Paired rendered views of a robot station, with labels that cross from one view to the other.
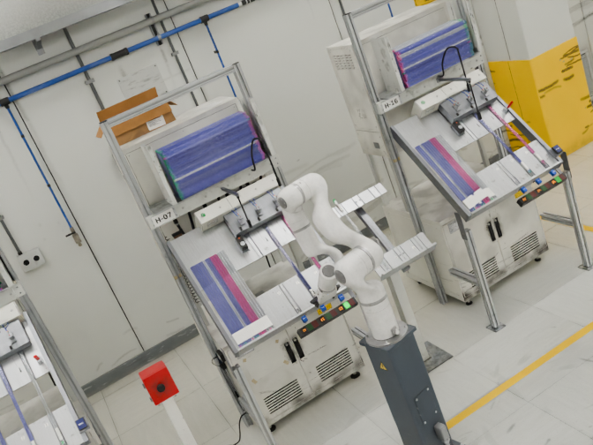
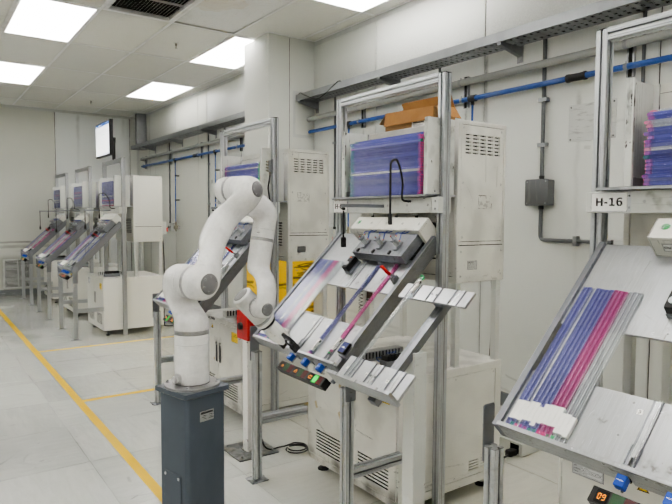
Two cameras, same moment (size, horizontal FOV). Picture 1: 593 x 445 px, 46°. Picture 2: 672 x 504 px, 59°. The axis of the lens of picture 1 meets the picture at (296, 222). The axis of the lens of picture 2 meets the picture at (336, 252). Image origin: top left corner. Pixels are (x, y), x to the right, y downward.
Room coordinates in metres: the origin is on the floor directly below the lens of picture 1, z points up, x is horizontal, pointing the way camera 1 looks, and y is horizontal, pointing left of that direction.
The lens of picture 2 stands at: (2.50, -2.30, 1.30)
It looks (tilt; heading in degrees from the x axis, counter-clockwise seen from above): 3 degrees down; 73
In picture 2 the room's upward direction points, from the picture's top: straight up
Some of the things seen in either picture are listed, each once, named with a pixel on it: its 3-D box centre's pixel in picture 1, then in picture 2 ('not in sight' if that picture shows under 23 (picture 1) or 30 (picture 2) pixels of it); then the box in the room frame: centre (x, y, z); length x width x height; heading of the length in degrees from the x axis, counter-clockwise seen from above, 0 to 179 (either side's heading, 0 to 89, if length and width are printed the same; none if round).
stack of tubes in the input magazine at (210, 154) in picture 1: (211, 154); (392, 166); (3.57, 0.28, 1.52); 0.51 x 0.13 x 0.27; 108
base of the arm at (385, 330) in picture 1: (380, 316); (192, 358); (2.63, -0.18, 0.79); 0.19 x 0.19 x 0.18
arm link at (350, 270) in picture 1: (359, 278); (186, 297); (2.61, -0.15, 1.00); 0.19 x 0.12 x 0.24; 121
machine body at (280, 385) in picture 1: (276, 342); (400, 415); (3.67, 0.37, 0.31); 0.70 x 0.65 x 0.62; 108
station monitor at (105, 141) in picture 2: not in sight; (108, 141); (2.05, 4.79, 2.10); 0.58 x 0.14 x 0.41; 108
